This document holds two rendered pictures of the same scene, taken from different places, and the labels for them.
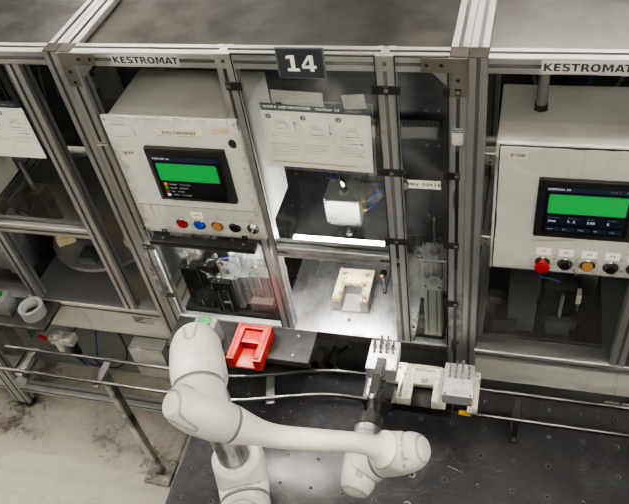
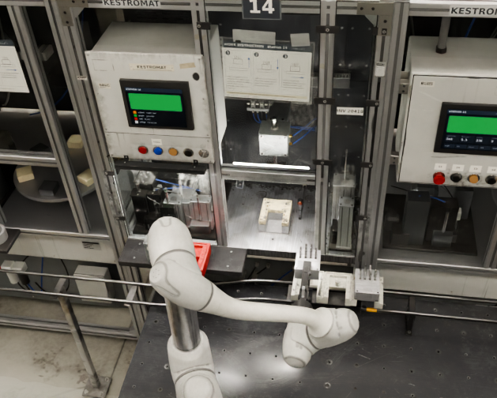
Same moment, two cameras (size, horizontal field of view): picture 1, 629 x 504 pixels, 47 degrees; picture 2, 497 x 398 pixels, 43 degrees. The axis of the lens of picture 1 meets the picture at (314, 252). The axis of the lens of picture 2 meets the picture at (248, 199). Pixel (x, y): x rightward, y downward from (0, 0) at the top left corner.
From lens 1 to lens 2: 0.42 m
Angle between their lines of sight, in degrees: 8
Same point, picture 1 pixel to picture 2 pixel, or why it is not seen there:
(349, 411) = not seen: hidden behind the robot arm
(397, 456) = (333, 326)
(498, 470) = (399, 356)
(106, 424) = (44, 349)
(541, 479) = (434, 362)
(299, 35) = not seen: outside the picture
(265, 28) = not seen: outside the picture
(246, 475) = (198, 357)
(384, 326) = (302, 243)
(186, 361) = (166, 242)
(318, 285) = (244, 213)
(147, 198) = (115, 127)
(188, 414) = (173, 280)
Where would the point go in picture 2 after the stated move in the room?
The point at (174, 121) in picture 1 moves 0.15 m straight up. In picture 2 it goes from (149, 56) to (142, 15)
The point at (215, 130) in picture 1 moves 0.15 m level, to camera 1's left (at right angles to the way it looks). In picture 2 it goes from (183, 64) to (139, 71)
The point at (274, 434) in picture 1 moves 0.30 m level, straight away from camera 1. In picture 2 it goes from (236, 306) to (204, 243)
